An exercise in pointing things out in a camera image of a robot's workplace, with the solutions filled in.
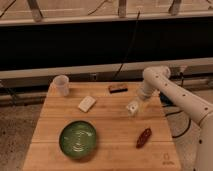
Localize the dark red sausage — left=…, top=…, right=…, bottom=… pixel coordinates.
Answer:
left=136, top=128, right=152, bottom=148

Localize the white soap bar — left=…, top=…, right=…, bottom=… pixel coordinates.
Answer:
left=78, top=96, right=96, bottom=112

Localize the brown rectangular block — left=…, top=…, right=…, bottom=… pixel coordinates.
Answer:
left=108, top=84, right=128, bottom=93

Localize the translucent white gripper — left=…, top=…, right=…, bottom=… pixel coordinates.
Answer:
left=136, top=90, right=153, bottom=112

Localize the black hanging cable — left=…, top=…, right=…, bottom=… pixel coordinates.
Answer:
left=111, top=9, right=142, bottom=82

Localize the translucent plastic cup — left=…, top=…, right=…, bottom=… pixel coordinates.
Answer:
left=53, top=75, right=69, bottom=97

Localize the clear plastic bottle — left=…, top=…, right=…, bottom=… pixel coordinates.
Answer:
left=126, top=100, right=139, bottom=116

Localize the black cable near robot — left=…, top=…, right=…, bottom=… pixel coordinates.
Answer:
left=163, top=93, right=193, bottom=139

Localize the wooden cutting board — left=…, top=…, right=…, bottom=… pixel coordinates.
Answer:
left=23, top=82, right=181, bottom=171

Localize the green ceramic bowl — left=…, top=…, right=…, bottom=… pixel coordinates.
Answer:
left=59, top=120, right=97, bottom=159

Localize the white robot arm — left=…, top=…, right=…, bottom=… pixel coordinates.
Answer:
left=137, top=66, right=213, bottom=171

